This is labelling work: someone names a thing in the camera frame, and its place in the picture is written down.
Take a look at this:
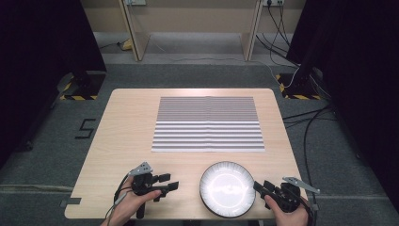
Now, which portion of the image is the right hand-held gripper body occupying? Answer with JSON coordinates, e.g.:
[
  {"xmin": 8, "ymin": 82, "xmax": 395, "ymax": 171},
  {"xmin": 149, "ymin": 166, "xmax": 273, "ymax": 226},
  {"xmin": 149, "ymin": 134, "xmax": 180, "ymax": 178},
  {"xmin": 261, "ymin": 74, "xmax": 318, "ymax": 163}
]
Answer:
[{"xmin": 270, "ymin": 176, "xmax": 321, "ymax": 213}]

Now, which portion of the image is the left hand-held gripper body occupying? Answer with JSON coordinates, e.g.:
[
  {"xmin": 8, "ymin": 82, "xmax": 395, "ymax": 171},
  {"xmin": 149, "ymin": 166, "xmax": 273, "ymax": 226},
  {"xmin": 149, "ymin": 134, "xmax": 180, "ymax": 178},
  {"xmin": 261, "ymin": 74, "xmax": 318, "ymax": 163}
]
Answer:
[{"xmin": 129, "ymin": 161, "xmax": 161, "ymax": 219}]

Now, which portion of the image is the person's right hand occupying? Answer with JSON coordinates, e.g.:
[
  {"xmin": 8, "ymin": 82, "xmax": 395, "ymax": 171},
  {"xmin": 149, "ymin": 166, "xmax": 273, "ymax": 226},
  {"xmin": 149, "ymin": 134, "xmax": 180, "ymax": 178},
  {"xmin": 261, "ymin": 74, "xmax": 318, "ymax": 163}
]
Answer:
[{"xmin": 264, "ymin": 195, "xmax": 310, "ymax": 226}]

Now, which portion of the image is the person's left hand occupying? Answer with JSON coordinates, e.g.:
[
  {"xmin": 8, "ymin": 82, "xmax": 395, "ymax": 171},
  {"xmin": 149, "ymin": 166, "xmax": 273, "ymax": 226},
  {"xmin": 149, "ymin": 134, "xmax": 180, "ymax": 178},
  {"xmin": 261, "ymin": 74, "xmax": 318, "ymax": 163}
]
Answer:
[{"xmin": 109, "ymin": 178, "xmax": 163, "ymax": 225}]

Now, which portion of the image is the grey striped placemat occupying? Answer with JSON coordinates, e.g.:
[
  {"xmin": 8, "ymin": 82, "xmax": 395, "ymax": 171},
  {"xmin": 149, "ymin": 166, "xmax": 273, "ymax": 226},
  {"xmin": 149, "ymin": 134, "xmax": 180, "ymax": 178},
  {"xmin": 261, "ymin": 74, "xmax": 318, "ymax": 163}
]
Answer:
[{"xmin": 151, "ymin": 96, "xmax": 266, "ymax": 153}]

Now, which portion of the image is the black stand base hazard tape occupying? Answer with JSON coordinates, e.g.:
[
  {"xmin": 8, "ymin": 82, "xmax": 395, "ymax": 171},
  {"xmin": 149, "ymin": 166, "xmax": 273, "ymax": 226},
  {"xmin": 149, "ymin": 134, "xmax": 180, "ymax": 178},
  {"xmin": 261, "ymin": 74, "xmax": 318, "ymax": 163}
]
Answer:
[
  {"xmin": 275, "ymin": 72, "xmax": 323, "ymax": 101},
  {"xmin": 59, "ymin": 71, "xmax": 106, "ymax": 102}
]

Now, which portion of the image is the beige floor strip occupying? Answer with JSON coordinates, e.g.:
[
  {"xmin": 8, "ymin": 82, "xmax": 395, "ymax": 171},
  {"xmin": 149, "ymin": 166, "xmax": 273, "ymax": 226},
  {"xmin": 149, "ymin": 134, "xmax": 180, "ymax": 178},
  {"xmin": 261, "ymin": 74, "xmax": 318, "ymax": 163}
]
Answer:
[{"xmin": 0, "ymin": 184, "xmax": 75, "ymax": 193}]

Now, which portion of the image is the yellow floor object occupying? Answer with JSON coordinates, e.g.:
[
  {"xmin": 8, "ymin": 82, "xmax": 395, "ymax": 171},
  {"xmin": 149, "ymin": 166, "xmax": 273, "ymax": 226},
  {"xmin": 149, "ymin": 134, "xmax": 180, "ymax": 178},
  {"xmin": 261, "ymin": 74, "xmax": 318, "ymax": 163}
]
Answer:
[{"xmin": 121, "ymin": 38, "xmax": 134, "ymax": 52}]

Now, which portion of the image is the black curtain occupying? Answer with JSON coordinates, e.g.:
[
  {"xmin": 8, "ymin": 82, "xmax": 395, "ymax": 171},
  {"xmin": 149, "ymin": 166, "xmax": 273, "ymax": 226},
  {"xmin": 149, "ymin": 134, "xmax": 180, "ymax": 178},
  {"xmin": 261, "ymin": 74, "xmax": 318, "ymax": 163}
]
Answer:
[
  {"xmin": 286, "ymin": 0, "xmax": 399, "ymax": 218},
  {"xmin": 0, "ymin": 0, "xmax": 107, "ymax": 169}
]

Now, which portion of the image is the left hand-held gripper cable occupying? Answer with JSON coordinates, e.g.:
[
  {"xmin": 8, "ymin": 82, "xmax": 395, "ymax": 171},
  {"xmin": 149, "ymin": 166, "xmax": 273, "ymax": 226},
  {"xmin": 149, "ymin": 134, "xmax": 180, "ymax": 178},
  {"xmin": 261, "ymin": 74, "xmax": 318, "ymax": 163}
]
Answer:
[{"xmin": 104, "ymin": 173, "xmax": 134, "ymax": 226}]

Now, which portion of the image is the hand-held gripper cable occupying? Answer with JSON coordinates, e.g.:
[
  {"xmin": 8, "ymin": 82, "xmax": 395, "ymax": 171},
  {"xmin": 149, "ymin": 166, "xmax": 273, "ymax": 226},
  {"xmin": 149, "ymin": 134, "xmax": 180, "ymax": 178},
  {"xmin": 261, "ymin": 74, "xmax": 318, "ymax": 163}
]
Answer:
[
  {"xmin": 104, "ymin": 173, "xmax": 134, "ymax": 226},
  {"xmin": 297, "ymin": 193, "xmax": 315, "ymax": 226}
]

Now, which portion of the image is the right hand-held gripper cable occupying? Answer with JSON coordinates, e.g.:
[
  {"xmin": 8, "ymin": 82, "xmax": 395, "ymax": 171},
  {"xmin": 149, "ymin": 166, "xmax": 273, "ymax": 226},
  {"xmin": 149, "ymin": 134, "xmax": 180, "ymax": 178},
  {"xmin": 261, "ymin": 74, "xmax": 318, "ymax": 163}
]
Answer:
[{"xmin": 297, "ymin": 193, "xmax": 315, "ymax": 226}]

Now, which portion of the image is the long curved black floor cable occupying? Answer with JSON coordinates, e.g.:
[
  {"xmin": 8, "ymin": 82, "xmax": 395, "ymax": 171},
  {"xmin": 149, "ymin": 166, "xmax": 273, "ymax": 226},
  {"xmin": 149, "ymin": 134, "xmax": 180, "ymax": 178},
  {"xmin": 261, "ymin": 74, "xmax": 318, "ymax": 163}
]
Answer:
[{"xmin": 301, "ymin": 105, "xmax": 333, "ymax": 202}]

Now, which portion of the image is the straight black floor cable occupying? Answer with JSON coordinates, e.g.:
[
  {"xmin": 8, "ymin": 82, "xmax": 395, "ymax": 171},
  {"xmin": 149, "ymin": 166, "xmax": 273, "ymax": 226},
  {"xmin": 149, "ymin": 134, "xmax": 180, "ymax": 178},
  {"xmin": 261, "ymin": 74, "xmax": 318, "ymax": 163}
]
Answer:
[{"xmin": 281, "ymin": 106, "xmax": 337, "ymax": 130}]

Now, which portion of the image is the thin white floor cable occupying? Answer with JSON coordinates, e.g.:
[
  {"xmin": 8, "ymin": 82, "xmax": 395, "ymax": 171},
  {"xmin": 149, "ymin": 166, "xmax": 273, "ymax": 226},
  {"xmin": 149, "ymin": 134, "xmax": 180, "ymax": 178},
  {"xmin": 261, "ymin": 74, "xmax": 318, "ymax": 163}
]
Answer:
[{"xmin": 150, "ymin": 34, "xmax": 300, "ymax": 89}]

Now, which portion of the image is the black wall socket cable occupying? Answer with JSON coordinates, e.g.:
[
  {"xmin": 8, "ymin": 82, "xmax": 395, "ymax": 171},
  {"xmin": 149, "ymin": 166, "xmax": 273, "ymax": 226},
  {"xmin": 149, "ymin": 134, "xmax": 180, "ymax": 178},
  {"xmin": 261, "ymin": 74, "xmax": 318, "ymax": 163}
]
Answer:
[{"xmin": 254, "ymin": 3, "xmax": 302, "ymax": 69}]

